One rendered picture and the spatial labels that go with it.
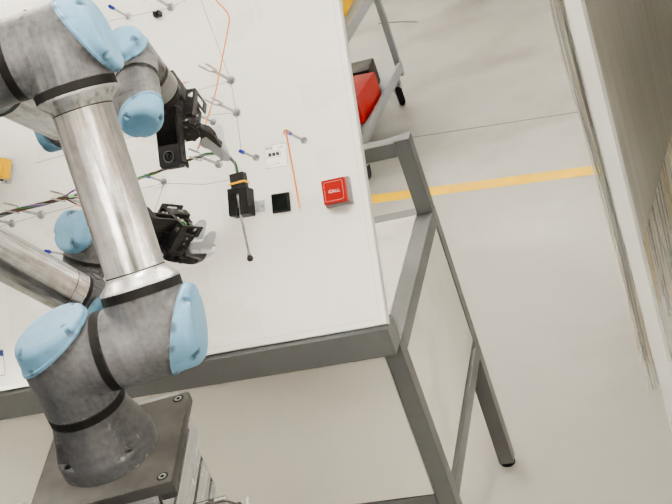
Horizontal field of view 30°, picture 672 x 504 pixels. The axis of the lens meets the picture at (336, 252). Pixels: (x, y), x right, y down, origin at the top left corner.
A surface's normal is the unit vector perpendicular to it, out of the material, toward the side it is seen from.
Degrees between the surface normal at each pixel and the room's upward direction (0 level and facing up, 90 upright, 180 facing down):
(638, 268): 90
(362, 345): 90
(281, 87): 53
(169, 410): 0
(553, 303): 0
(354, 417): 90
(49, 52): 67
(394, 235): 0
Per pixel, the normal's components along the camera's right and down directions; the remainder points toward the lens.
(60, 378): 0.07, 0.41
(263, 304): -0.33, -0.10
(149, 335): -0.08, 0.08
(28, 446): -0.18, 0.51
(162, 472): -0.31, -0.84
